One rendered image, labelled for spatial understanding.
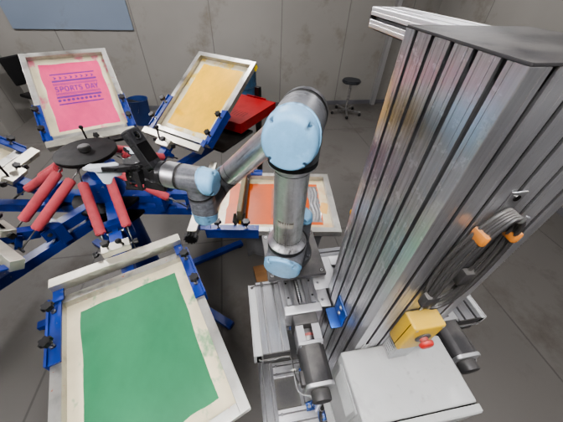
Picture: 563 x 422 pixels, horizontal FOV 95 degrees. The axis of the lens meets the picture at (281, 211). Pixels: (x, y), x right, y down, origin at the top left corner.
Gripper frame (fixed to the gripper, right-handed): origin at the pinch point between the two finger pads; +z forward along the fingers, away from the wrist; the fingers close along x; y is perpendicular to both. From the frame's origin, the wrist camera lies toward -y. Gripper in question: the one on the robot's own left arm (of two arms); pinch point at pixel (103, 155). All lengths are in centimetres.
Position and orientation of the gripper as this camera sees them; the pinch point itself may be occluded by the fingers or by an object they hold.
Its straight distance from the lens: 92.7
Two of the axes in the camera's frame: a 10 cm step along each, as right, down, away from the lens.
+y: -0.7, 8.1, 5.8
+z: -9.7, -1.9, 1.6
